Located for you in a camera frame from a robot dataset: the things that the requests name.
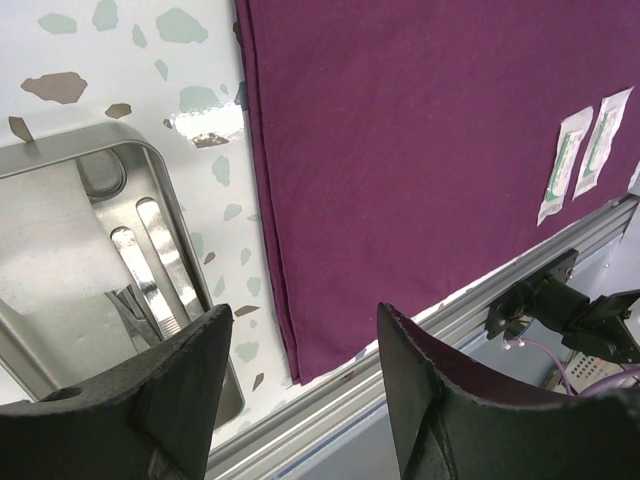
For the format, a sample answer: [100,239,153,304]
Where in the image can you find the suture packet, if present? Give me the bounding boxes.
[537,106,594,226]
[573,87,634,200]

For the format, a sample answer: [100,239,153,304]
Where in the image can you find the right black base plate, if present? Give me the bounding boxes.
[484,248,579,340]

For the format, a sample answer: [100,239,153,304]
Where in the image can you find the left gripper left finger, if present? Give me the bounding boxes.
[1,304,233,479]

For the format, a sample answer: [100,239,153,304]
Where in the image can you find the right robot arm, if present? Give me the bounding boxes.
[528,280,639,364]

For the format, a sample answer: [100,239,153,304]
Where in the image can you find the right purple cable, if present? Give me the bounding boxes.
[519,337,640,399]

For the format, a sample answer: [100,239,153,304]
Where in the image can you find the broad steel forceps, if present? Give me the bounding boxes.
[136,198,204,321]

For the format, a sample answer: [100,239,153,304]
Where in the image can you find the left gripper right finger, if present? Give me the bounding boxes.
[377,303,639,479]

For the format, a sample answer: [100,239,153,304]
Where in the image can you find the thin steel tweezers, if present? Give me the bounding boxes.
[111,227,180,340]

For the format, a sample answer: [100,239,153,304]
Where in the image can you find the purple surgical cloth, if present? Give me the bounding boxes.
[236,1,639,384]

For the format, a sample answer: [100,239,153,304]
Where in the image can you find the metal instrument tray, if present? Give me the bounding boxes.
[0,122,246,426]

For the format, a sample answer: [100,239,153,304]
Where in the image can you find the steel hemostat scissors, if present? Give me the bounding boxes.
[75,149,126,202]

